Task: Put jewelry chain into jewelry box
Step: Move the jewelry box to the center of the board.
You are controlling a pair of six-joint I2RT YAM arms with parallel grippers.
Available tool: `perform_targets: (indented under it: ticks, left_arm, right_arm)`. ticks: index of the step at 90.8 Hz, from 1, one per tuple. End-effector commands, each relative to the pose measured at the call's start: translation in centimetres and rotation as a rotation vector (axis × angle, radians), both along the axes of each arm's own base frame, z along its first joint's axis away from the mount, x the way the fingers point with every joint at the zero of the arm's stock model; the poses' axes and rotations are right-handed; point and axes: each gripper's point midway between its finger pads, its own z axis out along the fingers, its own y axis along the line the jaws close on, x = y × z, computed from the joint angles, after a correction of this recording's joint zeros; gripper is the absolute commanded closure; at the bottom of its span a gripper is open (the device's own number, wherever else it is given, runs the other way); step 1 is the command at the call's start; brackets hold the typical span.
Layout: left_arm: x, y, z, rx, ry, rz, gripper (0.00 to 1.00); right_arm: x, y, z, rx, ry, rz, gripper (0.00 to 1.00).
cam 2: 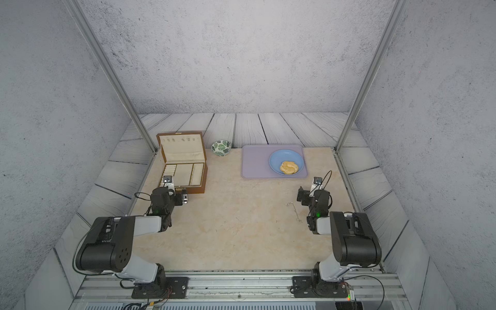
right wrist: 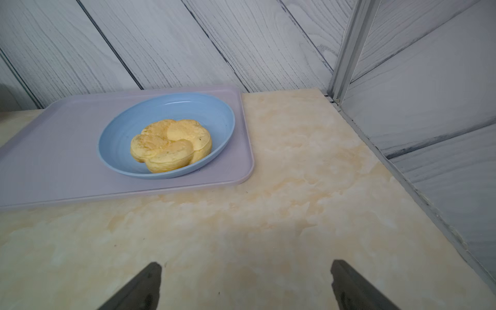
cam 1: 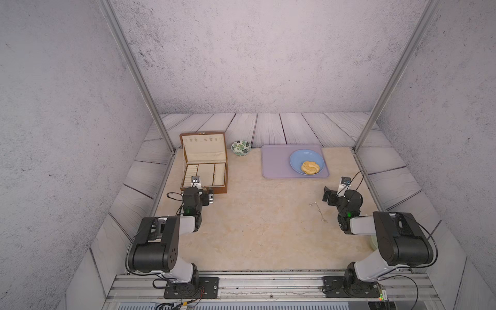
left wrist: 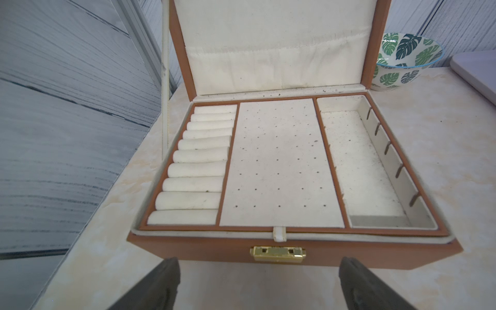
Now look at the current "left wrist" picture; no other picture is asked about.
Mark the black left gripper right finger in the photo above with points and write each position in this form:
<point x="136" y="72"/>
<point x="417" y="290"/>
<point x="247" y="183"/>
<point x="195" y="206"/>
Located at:
<point x="362" y="289"/>

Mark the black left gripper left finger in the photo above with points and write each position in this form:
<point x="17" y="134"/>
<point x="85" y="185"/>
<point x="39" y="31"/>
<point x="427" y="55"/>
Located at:
<point x="157" y="290"/>

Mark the brown leather jewelry box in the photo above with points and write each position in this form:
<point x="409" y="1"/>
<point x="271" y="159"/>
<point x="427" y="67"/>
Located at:
<point x="283" y="155"/>

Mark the green leaf pattern bowl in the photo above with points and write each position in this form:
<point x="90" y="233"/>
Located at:
<point x="402" y="58"/>

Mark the lilac plastic tray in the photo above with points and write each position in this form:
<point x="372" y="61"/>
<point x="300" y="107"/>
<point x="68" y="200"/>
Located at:
<point x="478" y="70"/>

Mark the left aluminium frame post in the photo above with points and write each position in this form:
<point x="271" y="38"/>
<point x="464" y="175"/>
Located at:
<point x="143" y="21"/>

